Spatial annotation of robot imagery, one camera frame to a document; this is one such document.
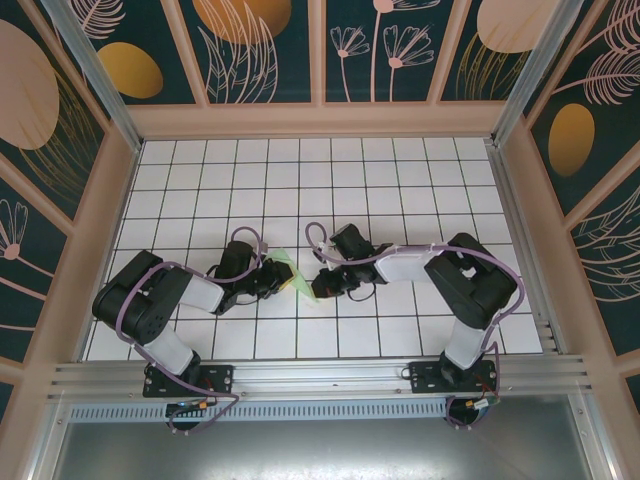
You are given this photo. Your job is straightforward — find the long aluminium mounting rail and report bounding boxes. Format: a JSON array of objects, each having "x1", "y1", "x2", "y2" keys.
[{"x1": 47, "y1": 353, "x2": 594, "y2": 402}]

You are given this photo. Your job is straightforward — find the light green cloth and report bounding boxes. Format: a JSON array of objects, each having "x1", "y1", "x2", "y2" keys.
[{"x1": 263, "y1": 248, "x2": 321, "y2": 305}]

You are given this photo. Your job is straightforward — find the aluminium frame post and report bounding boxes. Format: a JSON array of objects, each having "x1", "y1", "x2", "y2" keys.
[
  {"x1": 490, "y1": 0, "x2": 587, "y2": 147},
  {"x1": 40, "y1": 0, "x2": 146, "y2": 154}
]

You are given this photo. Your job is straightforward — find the small controller circuit board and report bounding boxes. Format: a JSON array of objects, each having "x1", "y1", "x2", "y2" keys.
[
  {"x1": 164, "y1": 398, "x2": 214, "y2": 419},
  {"x1": 462, "y1": 397, "x2": 503, "y2": 416}
]

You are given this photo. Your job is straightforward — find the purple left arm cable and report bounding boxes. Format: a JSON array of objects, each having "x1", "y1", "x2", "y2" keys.
[{"x1": 114, "y1": 227, "x2": 266, "y2": 437}]

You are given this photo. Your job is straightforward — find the grey metal sheet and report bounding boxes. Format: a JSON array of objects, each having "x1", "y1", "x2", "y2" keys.
[{"x1": 29, "y1": 419, "x2": 616, "y2": 480}]

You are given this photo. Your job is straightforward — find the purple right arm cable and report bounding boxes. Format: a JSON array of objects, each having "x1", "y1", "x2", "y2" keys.
[{"x1": 304, "y1": 222, "x2": 526, "y2": 432}]

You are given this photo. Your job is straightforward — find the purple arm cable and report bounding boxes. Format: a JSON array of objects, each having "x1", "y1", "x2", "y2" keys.
[
  {"x1": 114, "y1": 227, "x2": 266, "y2": 437},
  {"x1": 304, "y1": 222, "x2": 526, "y2": 432}
]

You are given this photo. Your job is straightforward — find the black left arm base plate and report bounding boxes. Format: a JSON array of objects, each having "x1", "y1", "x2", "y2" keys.
[{"x1": 143, "y1": 363, "x2": 236, "y2": 399}]

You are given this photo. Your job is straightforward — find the aluminium side rail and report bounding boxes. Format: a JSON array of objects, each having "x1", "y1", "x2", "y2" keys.
[{"x1": 487, "y1": 142, "x2": 569, "y2": 355}]

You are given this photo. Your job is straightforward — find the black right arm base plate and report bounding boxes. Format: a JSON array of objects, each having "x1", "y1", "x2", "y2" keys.
[{"x1": 408, "y1": 360, "x2": 501, "y2": 395}]

